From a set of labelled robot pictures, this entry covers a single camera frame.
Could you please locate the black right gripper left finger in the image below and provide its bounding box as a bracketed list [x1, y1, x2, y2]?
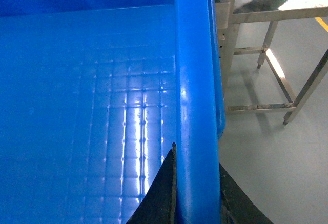
[127, 144, 177, 223]

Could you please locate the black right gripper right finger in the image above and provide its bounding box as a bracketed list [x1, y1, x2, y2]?
[219, 165, 272, 224]

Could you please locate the large blue plastic crate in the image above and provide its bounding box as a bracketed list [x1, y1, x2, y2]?
[1, 0, 225, 223]

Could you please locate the stainless steel table frame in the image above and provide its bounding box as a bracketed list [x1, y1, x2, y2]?
[215, 0, 327, 124]

